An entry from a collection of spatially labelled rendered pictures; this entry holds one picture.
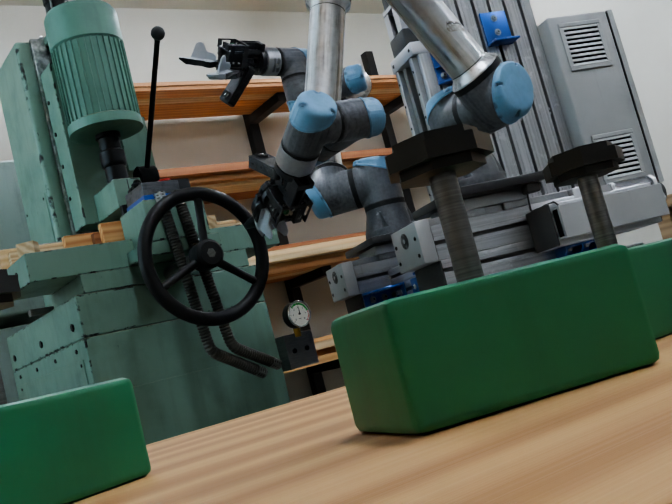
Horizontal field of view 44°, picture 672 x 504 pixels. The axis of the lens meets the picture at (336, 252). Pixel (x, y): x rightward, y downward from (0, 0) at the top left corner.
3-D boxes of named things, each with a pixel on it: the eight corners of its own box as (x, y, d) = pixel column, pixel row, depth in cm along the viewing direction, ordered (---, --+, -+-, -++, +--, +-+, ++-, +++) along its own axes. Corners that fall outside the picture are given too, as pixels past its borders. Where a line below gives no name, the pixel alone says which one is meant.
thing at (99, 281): (84, 293, 170) (79, 274, 170) (54, 311, 186) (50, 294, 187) (249, 265, 193) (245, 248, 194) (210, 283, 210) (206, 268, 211)
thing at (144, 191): (144, 200, 173) (138, 175, 173) (125, 214, 182) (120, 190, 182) (200, 194, 181) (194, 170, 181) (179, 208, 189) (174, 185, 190)
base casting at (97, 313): (82, 338, 167) (72, 294, 168) (11, 372, 213) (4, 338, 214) (267, 300, 194) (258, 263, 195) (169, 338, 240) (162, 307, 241)
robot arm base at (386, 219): (407, 237, 239) (398, 204, 240) (428, 226, 225) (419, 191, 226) (359, 247, 234) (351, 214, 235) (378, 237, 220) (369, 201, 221)
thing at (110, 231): (106, 249, 183) (100, 223, 184) (103, 251, 185) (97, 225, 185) (172, 240, 193) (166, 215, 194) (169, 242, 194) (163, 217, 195)
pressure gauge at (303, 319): (294, 337, 188) (285, 302, 189) (285, 339, 191) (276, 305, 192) (316, 332, 192) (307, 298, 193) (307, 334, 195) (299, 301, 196)
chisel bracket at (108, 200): (120, 213, 191) (112, 178, 191) (100, 229, 202) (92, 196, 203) (150, 210, 195) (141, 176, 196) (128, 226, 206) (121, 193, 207)
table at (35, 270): (41, 272, 156) (35, 241, 157) (2, 302, 180) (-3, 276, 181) (302, 233, 192) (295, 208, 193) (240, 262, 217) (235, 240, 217)
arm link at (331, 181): (354, 189, 224) (334, 64, 258) (302, 204, 226) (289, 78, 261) (366, 216, 233) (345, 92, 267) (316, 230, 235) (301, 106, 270)
